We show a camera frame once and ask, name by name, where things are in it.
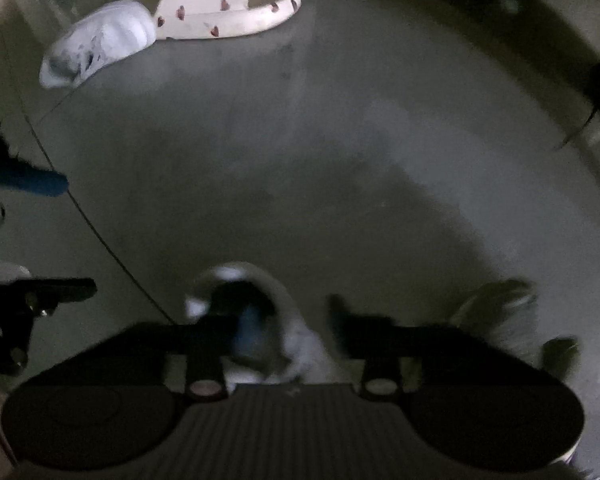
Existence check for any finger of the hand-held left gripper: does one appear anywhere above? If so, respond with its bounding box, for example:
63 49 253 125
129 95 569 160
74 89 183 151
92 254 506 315
0 278 98 377
0 119 71 200

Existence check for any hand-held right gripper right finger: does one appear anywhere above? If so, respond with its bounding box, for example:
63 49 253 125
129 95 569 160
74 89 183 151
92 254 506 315
327 293 485 401

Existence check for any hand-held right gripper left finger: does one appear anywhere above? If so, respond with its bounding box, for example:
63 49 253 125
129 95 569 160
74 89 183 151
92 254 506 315
97 304 268 401

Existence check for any white high-top sneaker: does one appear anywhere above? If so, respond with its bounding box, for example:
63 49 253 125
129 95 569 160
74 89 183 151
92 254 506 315
182 261 353 387
39 1 158 90

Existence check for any white heart print slipper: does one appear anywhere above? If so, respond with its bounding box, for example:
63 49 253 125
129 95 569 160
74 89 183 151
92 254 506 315
123 0 303 41

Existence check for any grey green slipper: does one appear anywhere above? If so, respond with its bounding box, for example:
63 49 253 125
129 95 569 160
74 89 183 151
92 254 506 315
452 277 538 332
540 336 581 382

